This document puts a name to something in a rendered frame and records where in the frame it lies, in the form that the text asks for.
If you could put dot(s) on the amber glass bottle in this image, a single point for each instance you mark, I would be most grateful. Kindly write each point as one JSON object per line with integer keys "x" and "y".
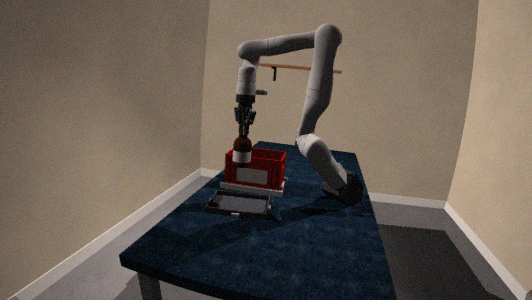
{"x": 242, "y": 151}

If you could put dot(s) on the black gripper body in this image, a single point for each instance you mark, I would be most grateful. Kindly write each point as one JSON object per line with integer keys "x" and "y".
{"x": 248, "y": 100}

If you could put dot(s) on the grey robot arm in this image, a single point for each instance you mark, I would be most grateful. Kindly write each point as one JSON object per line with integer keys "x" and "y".
{"x": 318, "y": 94}

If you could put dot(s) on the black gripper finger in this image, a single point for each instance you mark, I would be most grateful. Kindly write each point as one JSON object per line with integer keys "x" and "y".
{"x": 251, "y": 116}
{"x": 239, "y": 118}

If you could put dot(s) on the red crate with dividers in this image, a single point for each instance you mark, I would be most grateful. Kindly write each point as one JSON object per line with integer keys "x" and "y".
{"x": 262, "y": 173}

